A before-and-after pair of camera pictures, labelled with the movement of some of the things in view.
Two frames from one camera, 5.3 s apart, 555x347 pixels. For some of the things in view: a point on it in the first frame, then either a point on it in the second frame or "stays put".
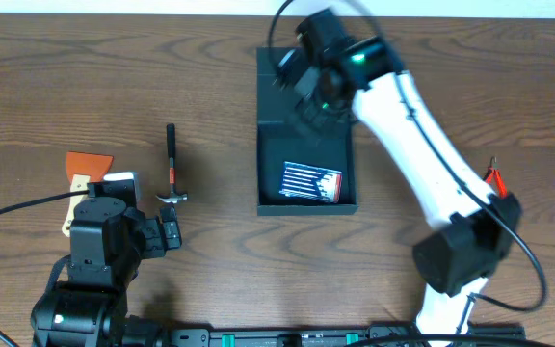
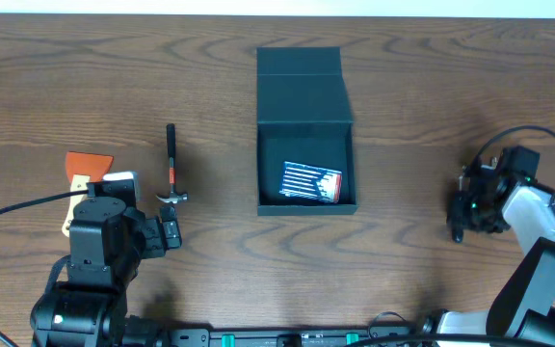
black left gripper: [170, 233] stays put
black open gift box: [284, 135] stays put
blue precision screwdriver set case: [311, 182] stays put
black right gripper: [326, 122] -> [458, 216]
